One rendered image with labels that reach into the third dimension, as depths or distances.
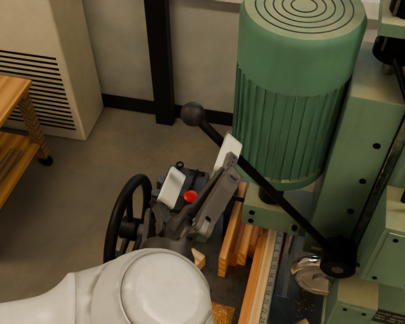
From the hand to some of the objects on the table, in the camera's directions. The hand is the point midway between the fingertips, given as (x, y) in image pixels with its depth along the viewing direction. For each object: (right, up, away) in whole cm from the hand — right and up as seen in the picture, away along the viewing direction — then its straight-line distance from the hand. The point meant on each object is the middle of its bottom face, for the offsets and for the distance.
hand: (202, 162), depth 74 cm
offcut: (-2, -23, +32) cm, 40 cm away
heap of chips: (0, -32, +24) cm, 41 cm away
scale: (+18, -13, +34) cm, 41 cm away
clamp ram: (+4, -14, +40) cm, 43 cm away
